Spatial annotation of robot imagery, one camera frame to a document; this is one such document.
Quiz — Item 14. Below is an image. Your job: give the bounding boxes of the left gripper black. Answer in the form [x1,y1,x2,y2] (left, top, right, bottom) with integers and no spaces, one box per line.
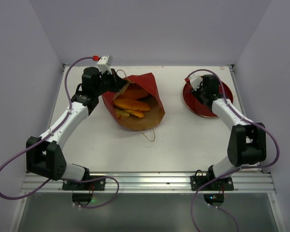
[94,68,127,96]

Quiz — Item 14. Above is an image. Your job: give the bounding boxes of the braided fake bread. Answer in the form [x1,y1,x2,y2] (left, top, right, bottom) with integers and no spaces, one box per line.
[122,88,149,100]

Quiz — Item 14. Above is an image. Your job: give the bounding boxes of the long orange bread loaf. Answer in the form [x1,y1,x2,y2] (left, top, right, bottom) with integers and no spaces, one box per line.
[113,98,151,112]

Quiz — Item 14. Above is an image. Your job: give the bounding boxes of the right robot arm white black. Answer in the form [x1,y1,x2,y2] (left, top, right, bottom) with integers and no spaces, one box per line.
[186,74,266,190]

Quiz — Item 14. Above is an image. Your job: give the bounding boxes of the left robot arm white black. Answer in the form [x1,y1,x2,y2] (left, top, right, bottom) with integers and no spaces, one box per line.
[26,67,127,190]

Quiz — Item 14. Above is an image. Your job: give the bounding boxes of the flat fake bread slice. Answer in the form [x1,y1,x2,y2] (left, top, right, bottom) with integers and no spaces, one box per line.
[115,109,144,120]

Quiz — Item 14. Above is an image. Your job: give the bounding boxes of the red round tray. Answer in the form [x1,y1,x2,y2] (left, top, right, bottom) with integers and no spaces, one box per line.
[183,78,233,118]

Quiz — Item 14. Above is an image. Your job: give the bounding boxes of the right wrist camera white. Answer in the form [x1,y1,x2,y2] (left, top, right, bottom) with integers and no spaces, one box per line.
[187,75,203,91]

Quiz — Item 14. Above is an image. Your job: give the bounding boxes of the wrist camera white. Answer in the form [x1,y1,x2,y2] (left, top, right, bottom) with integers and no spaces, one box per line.
[96,55,113,73]
[187,75,203,91]

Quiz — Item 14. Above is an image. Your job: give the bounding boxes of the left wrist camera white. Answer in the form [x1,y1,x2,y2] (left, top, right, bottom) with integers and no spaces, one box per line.
[96,55,113,73]

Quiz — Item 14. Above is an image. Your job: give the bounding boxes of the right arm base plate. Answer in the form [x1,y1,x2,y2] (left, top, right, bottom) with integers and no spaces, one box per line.
[190,170,234,191]

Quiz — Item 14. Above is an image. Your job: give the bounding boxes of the aluminium rail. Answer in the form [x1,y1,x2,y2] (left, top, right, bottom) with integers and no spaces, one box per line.
[21,171,276,193]

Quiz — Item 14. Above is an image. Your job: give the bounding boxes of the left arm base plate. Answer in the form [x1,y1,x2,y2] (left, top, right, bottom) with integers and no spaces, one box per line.
[62,175,106,191]

